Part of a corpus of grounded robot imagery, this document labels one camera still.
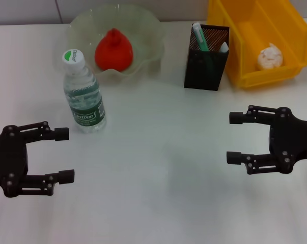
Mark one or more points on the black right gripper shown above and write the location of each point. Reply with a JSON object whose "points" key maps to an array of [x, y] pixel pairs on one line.
{"points": [[293, 139]]}

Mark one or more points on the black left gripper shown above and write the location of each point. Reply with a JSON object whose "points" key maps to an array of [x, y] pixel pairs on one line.
{"points": [[10, 157]]}

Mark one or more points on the clear green-label water bottle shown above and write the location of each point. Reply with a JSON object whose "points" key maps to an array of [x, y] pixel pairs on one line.
{"points": [[87, 101]]}

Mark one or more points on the white paper ball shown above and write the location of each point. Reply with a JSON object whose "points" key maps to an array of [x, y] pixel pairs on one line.
{"points": [[270, 57]]}

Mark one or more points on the grey glitter pen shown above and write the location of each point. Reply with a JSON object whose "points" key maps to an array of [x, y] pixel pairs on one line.
{"points": [[224, 47]]}

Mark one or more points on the mint green pen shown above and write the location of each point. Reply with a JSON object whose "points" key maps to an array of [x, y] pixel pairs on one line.
{"points": [[201, 38]]}

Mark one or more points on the red-orange fruit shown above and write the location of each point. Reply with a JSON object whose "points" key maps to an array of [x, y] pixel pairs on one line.
{"points": [[113, 52]]}

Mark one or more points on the black mesh pen holder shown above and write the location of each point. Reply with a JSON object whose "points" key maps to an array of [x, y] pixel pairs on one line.
{"points": [[204, 71]]}

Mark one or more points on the pale green glass fruit bowl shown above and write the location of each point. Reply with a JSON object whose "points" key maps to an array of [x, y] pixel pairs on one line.
{"points": [[148, 43]]}

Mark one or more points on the yellow plastic bin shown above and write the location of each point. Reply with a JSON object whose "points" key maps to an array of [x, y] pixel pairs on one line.
{"points": [[270, 76]]}

